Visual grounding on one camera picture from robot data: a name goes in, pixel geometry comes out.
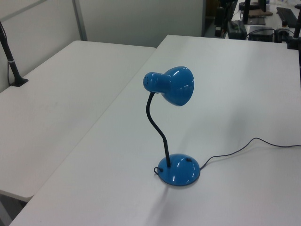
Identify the black electronics box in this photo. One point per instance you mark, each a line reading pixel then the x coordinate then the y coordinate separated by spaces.
pixel 260 34

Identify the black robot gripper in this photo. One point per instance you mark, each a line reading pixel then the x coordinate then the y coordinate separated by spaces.
pixel 220 17

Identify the brown cloth item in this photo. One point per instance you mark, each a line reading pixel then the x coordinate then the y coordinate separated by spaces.
pixel 259 13

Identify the black camera mount with clamp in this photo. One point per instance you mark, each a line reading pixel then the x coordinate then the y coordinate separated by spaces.
pixel 293 41

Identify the black monitor stand pole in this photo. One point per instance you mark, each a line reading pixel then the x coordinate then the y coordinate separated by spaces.
pixel 247 10

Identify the blue gooseneck desk lamp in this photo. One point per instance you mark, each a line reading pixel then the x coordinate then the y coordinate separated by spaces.
pixel 175 84

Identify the white side table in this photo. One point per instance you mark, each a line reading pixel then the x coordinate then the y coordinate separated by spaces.
pixel 61 106

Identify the black camera stand with clamp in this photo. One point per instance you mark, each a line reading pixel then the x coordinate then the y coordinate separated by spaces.
pixel 12 64

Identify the black keyboard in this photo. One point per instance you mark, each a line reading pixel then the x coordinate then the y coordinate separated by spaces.
pixel 287 15

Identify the grey partition frame post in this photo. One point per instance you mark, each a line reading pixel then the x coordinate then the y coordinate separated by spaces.
pixel 80 20

